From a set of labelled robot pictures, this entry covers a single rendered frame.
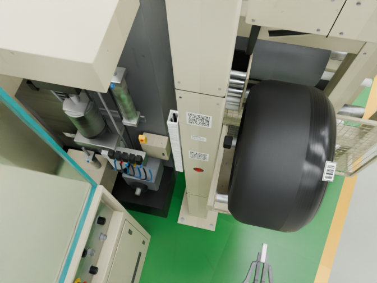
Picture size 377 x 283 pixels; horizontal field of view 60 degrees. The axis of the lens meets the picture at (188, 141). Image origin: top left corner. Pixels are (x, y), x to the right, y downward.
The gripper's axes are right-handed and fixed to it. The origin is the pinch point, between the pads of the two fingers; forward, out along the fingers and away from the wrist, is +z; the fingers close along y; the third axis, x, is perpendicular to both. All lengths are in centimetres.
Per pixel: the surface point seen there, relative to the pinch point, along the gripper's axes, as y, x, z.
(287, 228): -3.5, -19.4, 10.0
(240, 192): 14.8, -29.0, 17.4
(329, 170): -9.5, -36.7, 28.3
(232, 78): 25, -6, 69
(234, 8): 26, -89, 39
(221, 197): 19.9, 10.8, 19.1
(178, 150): 40, -16, 30
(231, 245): 5, 101, -2
